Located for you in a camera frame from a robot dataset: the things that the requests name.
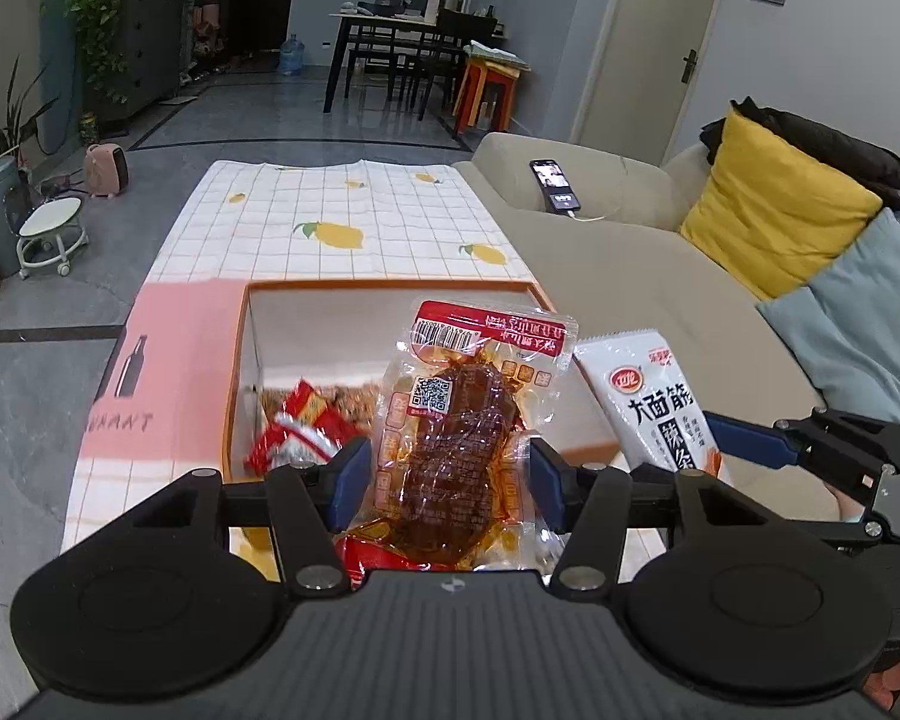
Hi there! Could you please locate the beige sofa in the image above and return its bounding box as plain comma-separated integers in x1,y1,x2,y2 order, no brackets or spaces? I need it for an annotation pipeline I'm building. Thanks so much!
452,131,900,533

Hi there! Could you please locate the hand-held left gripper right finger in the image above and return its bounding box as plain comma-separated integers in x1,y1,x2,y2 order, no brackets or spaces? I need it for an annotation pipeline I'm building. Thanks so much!
529,439,773,595

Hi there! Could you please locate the spiky potted plant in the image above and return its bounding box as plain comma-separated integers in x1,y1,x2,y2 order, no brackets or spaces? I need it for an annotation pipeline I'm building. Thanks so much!
0,56,61,166

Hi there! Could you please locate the pink space heater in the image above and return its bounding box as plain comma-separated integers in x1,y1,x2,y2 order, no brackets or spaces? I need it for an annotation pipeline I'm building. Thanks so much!
84,142,130,200

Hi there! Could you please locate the clear peanut packet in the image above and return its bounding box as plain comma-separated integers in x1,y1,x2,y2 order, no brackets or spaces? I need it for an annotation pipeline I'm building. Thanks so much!
319,382,391,421

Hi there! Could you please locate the white door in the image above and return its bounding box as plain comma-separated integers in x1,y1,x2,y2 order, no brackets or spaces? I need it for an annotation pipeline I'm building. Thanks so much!
570,0,728,166

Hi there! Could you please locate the orange stool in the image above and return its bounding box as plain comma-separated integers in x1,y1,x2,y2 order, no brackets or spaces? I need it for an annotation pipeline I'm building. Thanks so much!
452,60,522,137

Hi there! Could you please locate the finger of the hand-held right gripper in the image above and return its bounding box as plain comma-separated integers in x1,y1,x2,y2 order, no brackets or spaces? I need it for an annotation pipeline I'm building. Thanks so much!
703,406,900,500

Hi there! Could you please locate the black smartphone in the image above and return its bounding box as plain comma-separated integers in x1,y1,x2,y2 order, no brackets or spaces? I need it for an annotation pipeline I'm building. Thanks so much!
531,157,582,215

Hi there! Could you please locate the person's bare foot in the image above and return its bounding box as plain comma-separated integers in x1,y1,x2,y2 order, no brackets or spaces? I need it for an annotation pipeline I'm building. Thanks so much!
829,481,867,524

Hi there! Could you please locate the white rolling stool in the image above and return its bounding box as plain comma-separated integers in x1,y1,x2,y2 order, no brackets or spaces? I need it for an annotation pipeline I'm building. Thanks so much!
16,199,89,280

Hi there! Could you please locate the white spicy strip packet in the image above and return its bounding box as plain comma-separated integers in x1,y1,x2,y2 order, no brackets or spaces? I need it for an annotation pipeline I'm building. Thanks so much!
572,328,730,482

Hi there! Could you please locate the checked lemon print tablecloth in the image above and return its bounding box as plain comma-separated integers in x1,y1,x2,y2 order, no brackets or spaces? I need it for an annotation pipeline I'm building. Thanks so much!
60,159,541,563

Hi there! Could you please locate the clear braised meat packet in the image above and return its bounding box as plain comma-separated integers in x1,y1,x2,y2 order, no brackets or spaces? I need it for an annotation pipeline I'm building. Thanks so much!
345,298,580,571

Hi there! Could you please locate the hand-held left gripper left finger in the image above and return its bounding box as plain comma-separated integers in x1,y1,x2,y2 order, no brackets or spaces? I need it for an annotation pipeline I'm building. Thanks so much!
124,436,374,595

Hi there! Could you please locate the yellow cushion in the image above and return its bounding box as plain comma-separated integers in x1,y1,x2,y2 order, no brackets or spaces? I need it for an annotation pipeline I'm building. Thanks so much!
679,106,884,301

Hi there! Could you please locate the dark dining chair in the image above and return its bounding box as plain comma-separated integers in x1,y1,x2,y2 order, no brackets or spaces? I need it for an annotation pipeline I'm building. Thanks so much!
420,9,500,121

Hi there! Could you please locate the dark dining table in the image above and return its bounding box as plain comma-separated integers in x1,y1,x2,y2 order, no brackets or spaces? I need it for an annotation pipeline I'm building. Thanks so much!
322,7,507,113

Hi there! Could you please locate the dark blanket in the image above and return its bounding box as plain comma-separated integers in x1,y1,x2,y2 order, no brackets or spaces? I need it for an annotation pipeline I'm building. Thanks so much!
701,96,900,215

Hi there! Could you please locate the orange cardboard box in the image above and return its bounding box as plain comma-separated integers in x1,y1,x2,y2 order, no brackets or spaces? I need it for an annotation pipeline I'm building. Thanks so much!
221,279,563,485

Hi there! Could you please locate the dark drawer cabinet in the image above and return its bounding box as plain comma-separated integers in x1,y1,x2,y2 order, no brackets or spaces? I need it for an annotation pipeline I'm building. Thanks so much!
116,0,188,121

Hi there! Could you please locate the large red snack packet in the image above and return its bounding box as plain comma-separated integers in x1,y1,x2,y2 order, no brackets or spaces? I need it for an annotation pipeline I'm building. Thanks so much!
246,381,368,475

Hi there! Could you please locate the trailing green plant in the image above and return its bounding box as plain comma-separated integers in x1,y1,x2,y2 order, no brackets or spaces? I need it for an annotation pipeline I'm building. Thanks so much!
64,0,132,102

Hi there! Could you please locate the light blue cushion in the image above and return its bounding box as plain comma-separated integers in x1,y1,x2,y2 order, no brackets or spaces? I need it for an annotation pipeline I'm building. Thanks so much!
756,208,900,428

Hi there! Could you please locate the stack of papers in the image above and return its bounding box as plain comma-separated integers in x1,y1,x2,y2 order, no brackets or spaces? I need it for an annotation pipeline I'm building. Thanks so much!
465,43,532,74

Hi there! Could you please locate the small red snack packet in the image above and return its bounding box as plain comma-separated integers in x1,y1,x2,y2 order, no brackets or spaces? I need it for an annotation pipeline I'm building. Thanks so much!
334,529,421,590

